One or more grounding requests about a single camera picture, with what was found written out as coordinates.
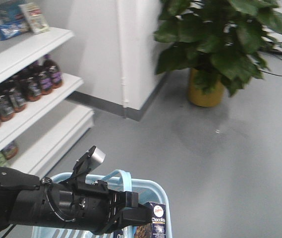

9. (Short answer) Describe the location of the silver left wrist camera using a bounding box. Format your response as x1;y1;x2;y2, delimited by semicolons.
71;146;106;178

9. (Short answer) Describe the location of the yellow plant pot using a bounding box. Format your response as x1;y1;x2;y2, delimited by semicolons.
186;68;225;108

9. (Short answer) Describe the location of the green potted plant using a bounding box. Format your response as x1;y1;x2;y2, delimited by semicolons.
154;0;282;96

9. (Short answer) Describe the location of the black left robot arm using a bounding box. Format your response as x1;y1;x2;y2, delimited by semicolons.
0;167;151;235

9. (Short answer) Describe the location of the white store shelving unit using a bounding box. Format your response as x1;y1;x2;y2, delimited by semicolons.
0;0;96;179

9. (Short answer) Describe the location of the light blue shopping basket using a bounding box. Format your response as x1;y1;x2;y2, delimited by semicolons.
32;170;173;238

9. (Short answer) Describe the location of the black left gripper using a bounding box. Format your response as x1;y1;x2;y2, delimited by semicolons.
40;180;152;235

